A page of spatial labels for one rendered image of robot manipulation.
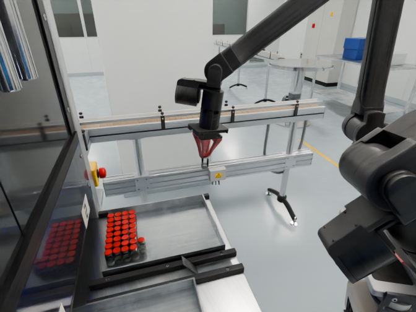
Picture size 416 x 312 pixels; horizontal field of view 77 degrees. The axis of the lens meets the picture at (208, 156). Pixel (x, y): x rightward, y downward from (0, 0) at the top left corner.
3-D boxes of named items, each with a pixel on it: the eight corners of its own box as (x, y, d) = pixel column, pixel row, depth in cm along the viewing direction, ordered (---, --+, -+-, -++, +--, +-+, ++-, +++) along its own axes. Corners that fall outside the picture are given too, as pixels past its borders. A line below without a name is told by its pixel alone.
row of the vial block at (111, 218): (106, 267, 73) (103, 255, 71) (109, 224, 88) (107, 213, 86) (114, 265, 73) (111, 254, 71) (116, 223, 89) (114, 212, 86)
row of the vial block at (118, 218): (114, 265, 73) (112, 254, 71) (116, 223, 89) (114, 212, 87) (122, 264, 74) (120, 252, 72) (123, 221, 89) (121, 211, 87)
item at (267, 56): (285, 63, 438) (286, 52, 431) (276, 63, 435) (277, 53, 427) (218, 44, 745) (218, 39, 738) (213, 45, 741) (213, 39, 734)
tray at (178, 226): (104, 280, 69) (101, 271, 68) (109, 217, 92) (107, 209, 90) (225, 252, 77) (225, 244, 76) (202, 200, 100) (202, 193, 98)
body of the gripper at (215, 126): (186, 129, 75) (189, 104, 71) (216, 127, 80) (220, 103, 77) (197, 138, 70) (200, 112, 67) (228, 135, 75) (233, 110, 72)
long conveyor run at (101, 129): (34, 150, 146) (26, 124, 139) (42, 140, 159) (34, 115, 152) (324, 119, 192) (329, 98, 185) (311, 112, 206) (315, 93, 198)
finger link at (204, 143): (189, 153, 79) (192, 124, 75) (209, 150, 83) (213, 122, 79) (200, 164, 74) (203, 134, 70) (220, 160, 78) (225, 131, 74)
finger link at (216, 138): (187, 153, 79) (190, 124, 75) (207, 150, 83) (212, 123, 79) (198, 164, 74) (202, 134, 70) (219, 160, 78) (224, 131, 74)
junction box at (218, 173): (210, 182, 188) (210, 171, 184) (208, 178, 192) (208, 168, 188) (226, 179, 191) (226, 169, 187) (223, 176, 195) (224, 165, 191)
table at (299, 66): (280, 135, 377) (289, 69, 334) (252, 115, 457) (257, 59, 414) (335, 129, 400) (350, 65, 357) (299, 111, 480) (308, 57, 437)
